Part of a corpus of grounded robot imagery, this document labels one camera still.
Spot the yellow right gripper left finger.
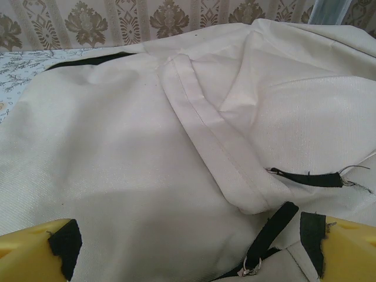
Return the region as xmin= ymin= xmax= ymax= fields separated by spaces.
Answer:
xmin=0 ymin=218 xmax=83 ymax=282

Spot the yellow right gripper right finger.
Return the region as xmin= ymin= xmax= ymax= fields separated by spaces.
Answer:
xmin=299 ymin=211 xmax=376 ymax=282

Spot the beige canvas backpack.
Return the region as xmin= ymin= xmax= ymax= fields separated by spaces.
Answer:
xmin=0 ymin=18 xmax=376 ymax=282

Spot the aluminium corner post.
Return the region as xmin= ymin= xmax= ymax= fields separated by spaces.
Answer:
xmin=307 ymin=0 xmax=351 ymax=28

